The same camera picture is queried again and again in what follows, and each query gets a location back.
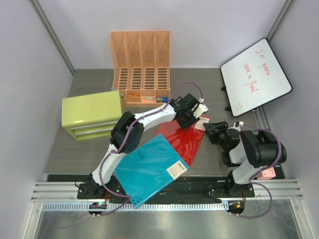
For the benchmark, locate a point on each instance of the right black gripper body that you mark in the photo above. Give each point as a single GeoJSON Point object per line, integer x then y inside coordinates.
{"type": "Point", "coordinates": [218, 137]}

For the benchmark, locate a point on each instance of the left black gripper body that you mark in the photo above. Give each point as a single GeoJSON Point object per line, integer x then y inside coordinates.
{"type": "Point", "coordinates": [188, 120]}

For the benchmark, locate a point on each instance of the red A4 folder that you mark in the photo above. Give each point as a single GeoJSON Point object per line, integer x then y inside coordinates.
{"type": "Point", "coordinates": [185, 142]}

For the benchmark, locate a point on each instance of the blue and grey marker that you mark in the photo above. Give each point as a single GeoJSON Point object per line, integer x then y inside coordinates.
{"type": "Point", "coordinates": [162, 99]}

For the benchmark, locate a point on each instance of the teal A4 folder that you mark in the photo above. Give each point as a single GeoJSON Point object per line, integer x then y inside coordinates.
{"type": "Point", "coordinates": [149, 169]}

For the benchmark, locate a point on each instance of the orange highlighter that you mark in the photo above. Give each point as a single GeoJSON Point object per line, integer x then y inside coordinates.
{"type": "Point", "coordinates": [133, 95]}

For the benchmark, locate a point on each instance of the orange plastic file organizer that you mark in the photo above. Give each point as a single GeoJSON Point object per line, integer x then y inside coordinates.
{"type": "Point", "coordinates": [141, 64]}

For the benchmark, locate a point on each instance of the green metal drawer cabinet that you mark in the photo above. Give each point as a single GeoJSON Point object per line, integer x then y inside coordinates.
{"type": "Point", "coordinates": [90, 116]}

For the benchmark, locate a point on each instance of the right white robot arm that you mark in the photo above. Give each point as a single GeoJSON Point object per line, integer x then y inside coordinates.
{"type": "Point", "coordinates": [250, 152]}

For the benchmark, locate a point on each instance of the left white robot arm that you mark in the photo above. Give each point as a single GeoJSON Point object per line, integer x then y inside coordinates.
{"type": "Point", "coordinates": [127, 134]}

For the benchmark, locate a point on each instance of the pink cube block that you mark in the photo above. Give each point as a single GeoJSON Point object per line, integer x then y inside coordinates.
{"type": "Point", "coordinates": [266, 174]}

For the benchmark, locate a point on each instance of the small whiteboard with writing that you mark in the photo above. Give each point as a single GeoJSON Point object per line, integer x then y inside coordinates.
{"type": "Point", "coordinates": [253, 78]}

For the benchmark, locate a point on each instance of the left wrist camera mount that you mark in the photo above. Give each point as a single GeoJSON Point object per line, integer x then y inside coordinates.
{"type": "Point", "coordinates": [201, 108]}

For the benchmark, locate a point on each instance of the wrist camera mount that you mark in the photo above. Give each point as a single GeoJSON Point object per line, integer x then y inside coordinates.
{"type": "Point", "coordinates": [201, 108]}
{"type": "Point", "coordinates": [238, 125]}

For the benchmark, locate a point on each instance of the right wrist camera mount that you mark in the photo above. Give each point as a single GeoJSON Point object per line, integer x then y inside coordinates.
{"type": "Point", "coordinates": [238, 125]}

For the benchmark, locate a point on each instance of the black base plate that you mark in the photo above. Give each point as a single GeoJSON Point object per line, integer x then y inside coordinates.
{"type": "Point", "coordinates": [183, 190]}

